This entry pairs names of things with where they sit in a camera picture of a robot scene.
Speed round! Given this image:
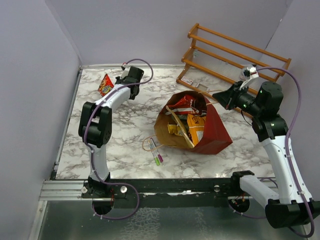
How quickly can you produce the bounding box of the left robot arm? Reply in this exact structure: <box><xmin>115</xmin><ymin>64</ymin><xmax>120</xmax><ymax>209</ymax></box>
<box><xmin>78</xmin><ymin>66</ymin><xmax>144</xmax><ymax>198</ymax></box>

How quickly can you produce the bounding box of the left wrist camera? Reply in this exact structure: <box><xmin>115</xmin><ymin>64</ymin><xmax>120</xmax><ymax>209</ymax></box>
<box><xmin>120</xmin><ymin>63</ymin><xmax>131</xmax><ymax>79</ymax></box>

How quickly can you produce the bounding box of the red brown paper bag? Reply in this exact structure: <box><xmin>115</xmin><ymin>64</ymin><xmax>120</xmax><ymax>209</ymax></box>
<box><xmin>154</xmin><ymin>90</ymin><xmax>233</xmax><ymax>155</ymax></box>

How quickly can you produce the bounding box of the red cheez-it snack bag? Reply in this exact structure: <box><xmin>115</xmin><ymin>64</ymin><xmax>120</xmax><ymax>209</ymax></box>
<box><xmin>98</xmin><ymin>73</ymin><xmax>114</xmax><ymax>97</ymax></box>

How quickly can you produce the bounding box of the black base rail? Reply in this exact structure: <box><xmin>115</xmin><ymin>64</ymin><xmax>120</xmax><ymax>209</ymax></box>
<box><xmin>49</xmin><ymin>172</ymin><xmax>266</xmax><ymax>208</ymax></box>

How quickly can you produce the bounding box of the red white small box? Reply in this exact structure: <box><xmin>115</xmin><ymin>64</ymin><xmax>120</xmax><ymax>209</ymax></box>
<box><xmin>181</xmin><ymin>77</ymin><xmax>193</xmax><ymax>85</ymax></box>

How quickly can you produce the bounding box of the open small cardboard box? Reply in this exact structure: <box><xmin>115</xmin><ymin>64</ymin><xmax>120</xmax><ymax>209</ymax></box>
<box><xmin>195</xmin><ymin>83</ymin><xmax>209</xmax><ymax>92</ymax></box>

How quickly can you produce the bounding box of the red doritos chip bag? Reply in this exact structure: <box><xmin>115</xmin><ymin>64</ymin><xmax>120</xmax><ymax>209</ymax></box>
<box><xmin>168</xmin><ymin>94</ymin><xmax>207</xmax><ymax>116</ymax></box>

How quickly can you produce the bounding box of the yellow m&m's packet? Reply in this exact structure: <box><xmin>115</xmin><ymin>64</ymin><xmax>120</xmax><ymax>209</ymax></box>
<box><xmin>167</xmin><ymin>123</ymin><xmax>184</xmax><ymax>137</ymax></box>

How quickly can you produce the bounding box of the purple cap marker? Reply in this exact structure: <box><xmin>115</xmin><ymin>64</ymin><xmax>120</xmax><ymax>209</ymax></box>
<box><xmin>150</xmin><ymin>137</ymin><xmax>163</xmax><ymax>163</ymax></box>

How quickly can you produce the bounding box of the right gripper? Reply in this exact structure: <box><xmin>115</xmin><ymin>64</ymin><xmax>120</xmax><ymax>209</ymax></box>
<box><xmin>213</xmin><ymin>80</ymin><xmax>264</xmax><ymax>117</ymax></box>

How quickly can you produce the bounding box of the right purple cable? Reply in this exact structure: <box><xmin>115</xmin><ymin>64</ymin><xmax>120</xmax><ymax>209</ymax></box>
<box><xmin>228</xmin><ymin>66</ymin><xmax>315</xmax><ymax>238</ymax></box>

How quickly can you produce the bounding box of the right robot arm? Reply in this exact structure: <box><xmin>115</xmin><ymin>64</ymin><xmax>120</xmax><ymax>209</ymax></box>
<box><xmin>212</xmin><ymin>81</ymin><xmax>320</xmax><ymax>229</ymax></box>

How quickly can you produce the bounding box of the wooden shelf rack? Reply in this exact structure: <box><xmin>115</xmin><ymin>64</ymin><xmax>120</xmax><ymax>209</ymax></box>
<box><xmin>176</xmin><ymin>23</ymin><xmax>292</xmax><ymax>118</ymax></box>

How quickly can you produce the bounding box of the green cap marker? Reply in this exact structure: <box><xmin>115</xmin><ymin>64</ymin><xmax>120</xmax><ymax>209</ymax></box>
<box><xmin>148</xmin><ymin>140</ymin><xmax>160</xmax><ymax>166</ymax></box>

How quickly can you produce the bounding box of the yellow kettle chips bag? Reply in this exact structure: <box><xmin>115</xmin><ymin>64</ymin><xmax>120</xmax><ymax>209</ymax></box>
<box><xmin>187</xmin><ymin>114</ymin><xmax>206</xmax><ymax>146</ymax></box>

